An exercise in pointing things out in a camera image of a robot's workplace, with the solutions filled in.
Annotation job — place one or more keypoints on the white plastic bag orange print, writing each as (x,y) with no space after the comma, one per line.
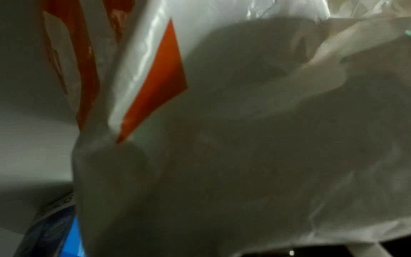
(263,143)

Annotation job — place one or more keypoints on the blue snack variety box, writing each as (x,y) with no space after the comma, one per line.
(49,233)

